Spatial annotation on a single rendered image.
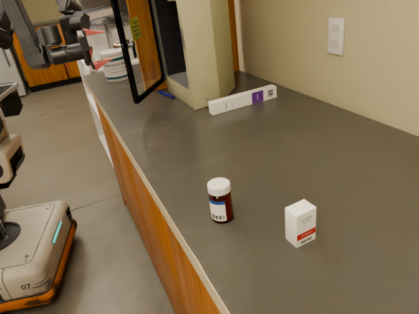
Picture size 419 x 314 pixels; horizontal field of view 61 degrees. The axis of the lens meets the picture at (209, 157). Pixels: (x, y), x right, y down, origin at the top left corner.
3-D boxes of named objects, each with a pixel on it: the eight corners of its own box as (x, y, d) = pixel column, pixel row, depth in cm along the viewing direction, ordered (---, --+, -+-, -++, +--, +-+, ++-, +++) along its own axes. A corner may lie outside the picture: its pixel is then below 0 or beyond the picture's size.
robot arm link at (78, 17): (76, 9, 151) (60, -2, 143) (97, 7, 146) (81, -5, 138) (71, 35, 150) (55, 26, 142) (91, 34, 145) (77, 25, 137)
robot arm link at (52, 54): (52, 66, 126) (51, 65, 121) (45, 47, 124) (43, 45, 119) (71, 62, 128) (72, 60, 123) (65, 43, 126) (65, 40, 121)
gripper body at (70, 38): (87, 47, 149) (82, 28, 145) (62, 52, 145) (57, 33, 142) (85, 45, 154) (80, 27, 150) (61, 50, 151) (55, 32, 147)
